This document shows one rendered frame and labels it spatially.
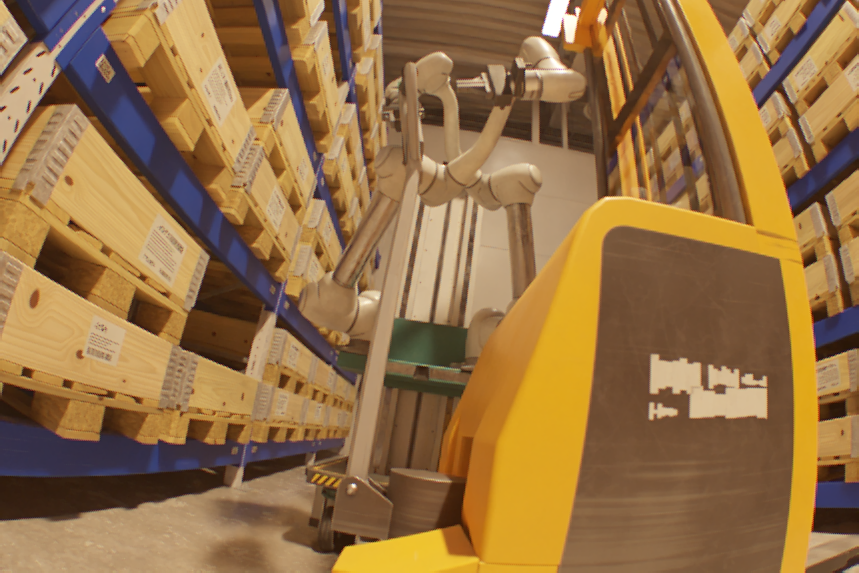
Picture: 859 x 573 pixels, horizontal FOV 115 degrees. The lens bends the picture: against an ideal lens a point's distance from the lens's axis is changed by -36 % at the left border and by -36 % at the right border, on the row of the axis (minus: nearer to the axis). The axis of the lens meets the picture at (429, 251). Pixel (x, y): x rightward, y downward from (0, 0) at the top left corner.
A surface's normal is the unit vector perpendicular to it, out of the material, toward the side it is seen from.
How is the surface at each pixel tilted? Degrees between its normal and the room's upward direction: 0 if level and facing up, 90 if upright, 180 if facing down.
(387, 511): 90
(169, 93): 180
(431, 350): 90
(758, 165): 90
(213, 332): 90
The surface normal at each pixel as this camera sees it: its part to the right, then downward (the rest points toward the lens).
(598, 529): 0.04, -0.40
